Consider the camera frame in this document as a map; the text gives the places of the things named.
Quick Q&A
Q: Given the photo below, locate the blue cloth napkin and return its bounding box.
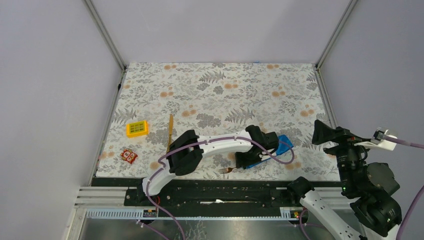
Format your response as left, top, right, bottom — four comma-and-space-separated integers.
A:
245, 134, 295, 169

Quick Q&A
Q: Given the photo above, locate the floral tablecloth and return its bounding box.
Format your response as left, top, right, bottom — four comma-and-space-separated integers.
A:
95, 63, 339, 182

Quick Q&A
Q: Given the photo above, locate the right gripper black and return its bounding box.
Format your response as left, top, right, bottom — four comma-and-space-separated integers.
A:
310, 117, 376, 193

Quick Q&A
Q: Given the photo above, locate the yellow toy block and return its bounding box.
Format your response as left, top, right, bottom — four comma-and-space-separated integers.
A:
125, 120, 149, 138

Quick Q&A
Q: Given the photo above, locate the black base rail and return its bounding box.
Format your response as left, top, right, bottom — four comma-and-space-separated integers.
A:
123, 178, 345, 218

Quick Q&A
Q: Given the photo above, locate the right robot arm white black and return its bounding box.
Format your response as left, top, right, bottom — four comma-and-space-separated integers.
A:
286, 119, 403, 240

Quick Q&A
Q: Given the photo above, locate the red owl toy block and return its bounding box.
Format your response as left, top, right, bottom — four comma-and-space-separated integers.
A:
120, 148, 138, 164

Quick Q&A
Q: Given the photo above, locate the gold fork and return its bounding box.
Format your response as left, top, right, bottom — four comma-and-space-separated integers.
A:
218, 167, 238, 174

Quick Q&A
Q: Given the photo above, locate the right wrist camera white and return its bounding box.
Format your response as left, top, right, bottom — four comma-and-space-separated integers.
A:
354, 127, 398, 151

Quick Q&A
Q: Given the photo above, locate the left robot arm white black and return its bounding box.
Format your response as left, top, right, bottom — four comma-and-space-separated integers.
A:
135, 125, 280, 206

